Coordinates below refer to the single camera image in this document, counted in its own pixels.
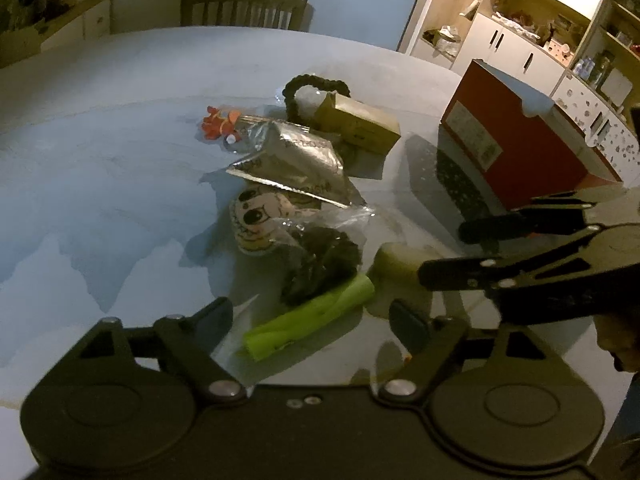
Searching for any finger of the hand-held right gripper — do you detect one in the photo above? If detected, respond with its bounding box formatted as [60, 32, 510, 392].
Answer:
[459, 191, 601, 246]
[417, 225, 616, 293]

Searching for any silver foil packet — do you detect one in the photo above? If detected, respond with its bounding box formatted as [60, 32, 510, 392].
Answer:
[225, 117, 368, 209]

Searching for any dark brown scrunchie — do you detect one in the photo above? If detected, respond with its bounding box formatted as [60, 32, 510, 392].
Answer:
[282, 74, 353, 123]

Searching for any wooden slat-back chair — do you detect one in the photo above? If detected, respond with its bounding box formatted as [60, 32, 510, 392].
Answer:
[180, 0, 308, 31]

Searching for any green foam stick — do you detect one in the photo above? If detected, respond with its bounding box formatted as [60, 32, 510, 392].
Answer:
[244, 276, 376, 359]

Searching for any orange toy figure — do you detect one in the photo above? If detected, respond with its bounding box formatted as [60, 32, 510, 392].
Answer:
[201, 105, 241, 143]

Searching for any beige sideboard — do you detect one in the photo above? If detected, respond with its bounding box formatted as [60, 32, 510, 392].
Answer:
[0, 0, 113, 68]

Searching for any cartoon face plush toy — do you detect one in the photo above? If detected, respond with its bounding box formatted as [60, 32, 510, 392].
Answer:
[230, 187, 321, 257]

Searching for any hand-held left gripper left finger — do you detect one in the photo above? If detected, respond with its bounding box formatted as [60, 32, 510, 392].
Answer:
[75, 297, 248, 408]

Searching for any bagged dark scrunchie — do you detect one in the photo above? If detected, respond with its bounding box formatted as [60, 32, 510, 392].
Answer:
[280, 210, 373, 306]

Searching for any open shelf unit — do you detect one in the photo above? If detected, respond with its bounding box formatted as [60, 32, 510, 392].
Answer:
[405, 0, 496, 68]

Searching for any pale yellow sponge block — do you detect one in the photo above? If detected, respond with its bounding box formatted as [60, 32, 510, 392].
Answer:
[372, 242, 441, 286]

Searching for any person's right hand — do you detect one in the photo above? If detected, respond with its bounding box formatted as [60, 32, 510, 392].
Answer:
[597, 317, 640, 373]

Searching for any red cardboard box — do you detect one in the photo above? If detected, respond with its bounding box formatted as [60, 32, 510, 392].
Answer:
[440, 59, 623, 211]

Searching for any small tan carton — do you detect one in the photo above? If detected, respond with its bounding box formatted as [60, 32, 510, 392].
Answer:
[314, 91, 402, 156]

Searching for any white cabinet unit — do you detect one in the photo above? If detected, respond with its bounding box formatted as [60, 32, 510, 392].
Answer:
[452, 0, 616, 96]

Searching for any patterned white cabinet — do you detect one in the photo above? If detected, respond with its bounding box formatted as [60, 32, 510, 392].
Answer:
[550, 67, 640, 181]

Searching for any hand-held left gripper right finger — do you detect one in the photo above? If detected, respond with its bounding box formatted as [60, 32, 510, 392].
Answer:
[377, 299, 548, 406]

